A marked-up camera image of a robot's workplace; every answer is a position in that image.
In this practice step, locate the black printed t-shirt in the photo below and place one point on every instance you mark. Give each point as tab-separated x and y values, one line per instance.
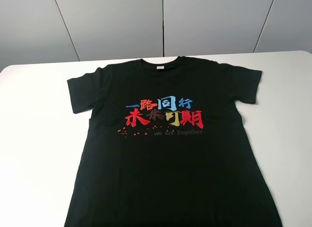
166	147

